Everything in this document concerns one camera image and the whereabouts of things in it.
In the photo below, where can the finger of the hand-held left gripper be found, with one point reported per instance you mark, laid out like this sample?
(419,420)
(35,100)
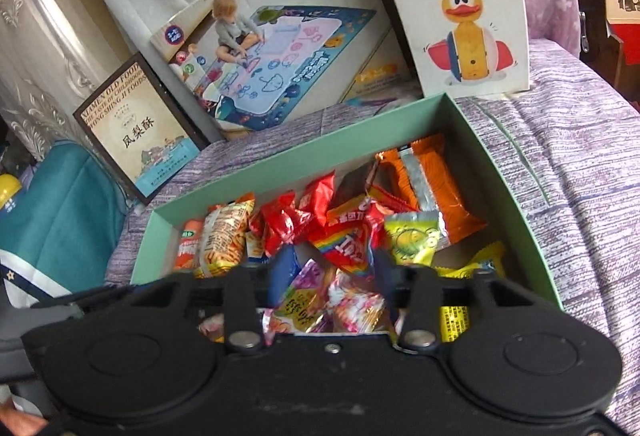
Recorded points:
(85,300)

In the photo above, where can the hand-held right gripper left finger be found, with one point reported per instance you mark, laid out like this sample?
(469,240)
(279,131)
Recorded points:
(239,301)

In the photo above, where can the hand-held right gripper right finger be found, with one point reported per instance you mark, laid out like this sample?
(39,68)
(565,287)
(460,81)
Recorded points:
(392,281)

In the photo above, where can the green triangular snack packet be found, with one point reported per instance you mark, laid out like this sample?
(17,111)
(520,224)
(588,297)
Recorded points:
(412,238)

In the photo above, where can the pink patterned snack packet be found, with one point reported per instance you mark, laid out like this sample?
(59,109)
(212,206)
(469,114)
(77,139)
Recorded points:
(356,311)

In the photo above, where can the red rainbow candy packet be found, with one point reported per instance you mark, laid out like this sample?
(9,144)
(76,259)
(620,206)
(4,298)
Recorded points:
(345,241)

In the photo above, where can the orange cream snack packet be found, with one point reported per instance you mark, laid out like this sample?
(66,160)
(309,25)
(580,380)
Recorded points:
(225,236)

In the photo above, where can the pink purple snack packet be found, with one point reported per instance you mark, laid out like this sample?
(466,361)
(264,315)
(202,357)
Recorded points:
(307,291)

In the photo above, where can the orange-red long snack packet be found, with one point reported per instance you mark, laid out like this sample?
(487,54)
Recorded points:
(190,243)

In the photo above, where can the yellow snack packet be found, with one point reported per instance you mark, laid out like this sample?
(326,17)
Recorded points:
(472,266)

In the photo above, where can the small red snack packet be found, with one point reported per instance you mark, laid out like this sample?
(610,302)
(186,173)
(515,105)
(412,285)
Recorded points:
(280,221)
(317,196)

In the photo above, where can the orange silver-striped snack packet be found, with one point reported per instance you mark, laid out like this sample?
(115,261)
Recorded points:
(450,201)

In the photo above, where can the green cardboard box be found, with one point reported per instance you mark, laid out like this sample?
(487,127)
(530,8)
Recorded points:
(505,196)

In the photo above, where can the person's left hand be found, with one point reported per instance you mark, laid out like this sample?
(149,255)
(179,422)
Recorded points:
(20,423)

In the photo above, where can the teal and white pillow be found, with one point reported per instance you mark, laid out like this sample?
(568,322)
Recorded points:
(65,216)

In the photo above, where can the yellow lid bottle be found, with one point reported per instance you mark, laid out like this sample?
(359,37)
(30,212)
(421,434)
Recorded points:
(10,196)

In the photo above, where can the cream and blue book box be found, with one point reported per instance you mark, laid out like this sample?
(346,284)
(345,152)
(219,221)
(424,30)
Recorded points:
(140,130)

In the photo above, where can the purple striped blanket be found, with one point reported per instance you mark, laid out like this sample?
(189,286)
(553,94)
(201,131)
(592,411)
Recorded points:
(575,165)

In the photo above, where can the drawing mat toy box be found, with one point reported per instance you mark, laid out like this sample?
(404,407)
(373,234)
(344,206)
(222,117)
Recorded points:
(280,40)

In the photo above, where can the duck toy box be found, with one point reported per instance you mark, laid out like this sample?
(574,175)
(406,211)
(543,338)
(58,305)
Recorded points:
(450,5)

